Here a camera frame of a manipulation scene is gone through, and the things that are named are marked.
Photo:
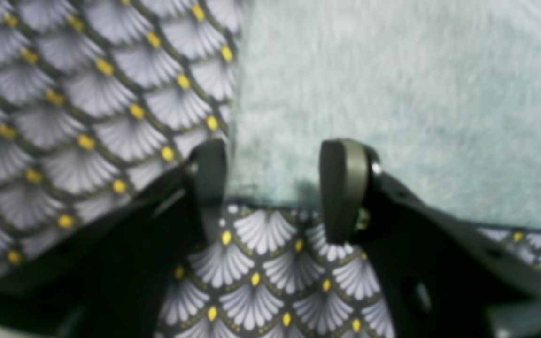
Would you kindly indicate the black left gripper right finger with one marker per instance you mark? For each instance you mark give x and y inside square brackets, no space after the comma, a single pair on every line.
[439,276]

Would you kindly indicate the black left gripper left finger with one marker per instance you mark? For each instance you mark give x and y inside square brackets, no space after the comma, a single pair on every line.
[110,278]

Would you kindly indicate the light grey T-shirt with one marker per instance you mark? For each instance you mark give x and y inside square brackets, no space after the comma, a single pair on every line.
[448,92]

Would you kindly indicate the fan-patterned table cloth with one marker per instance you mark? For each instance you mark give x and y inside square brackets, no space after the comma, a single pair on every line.
[98,98]

